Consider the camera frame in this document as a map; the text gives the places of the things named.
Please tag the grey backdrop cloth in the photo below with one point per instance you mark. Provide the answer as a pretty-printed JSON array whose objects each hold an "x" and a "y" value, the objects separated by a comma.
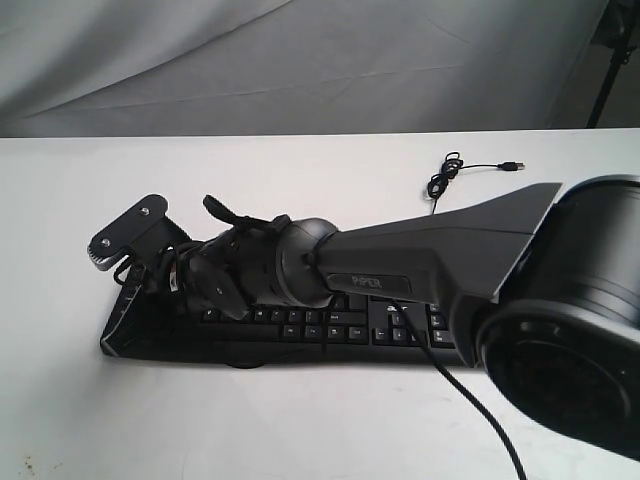
[{"x": 175, "y": 68}]

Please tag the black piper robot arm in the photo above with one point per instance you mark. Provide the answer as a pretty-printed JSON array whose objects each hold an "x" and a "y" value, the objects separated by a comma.
[{"x": 539, "y": 287}]

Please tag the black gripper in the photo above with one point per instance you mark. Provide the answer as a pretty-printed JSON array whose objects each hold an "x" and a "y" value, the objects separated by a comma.
[{"x": 232, "y": 273}]

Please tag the black tripod stand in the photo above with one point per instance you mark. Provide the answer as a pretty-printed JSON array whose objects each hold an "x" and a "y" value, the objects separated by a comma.
[{"x": 612, "y": 75}]

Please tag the black acer keyboard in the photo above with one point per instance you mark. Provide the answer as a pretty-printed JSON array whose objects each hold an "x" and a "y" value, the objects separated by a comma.
[{"x": 354, "y": 329}]

